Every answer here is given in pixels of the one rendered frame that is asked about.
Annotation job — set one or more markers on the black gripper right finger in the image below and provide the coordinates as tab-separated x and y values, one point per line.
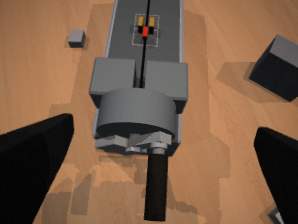
277	155

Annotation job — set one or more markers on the grey rectangular base plate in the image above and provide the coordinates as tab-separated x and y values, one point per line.
140	90

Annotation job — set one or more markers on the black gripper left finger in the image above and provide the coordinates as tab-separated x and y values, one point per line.
30	158

